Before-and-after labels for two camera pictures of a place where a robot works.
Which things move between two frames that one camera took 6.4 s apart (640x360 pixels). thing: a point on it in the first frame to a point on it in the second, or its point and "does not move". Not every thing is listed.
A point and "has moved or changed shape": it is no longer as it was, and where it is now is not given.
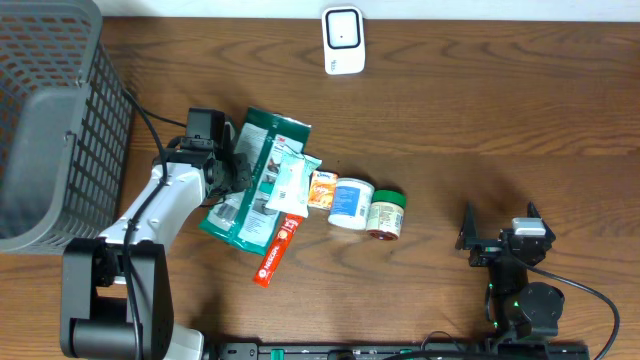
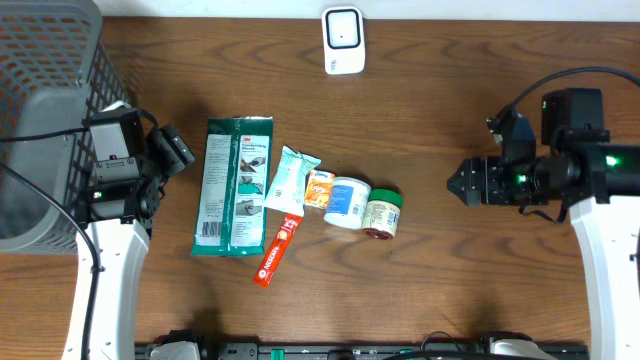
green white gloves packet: x=242 y=216 has moved or changed shape
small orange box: x=321 y=189 does not move
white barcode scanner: x=343 y=39 does not move
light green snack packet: x=290 y=189 does not move
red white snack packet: x=277 y=250 does not move
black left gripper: x=239 y=165 to x=173 y=148
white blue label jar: x=351 y=203 does not move
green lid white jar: x=385 y=214 does not move
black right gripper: x=469 y=238 to x=484 y=173
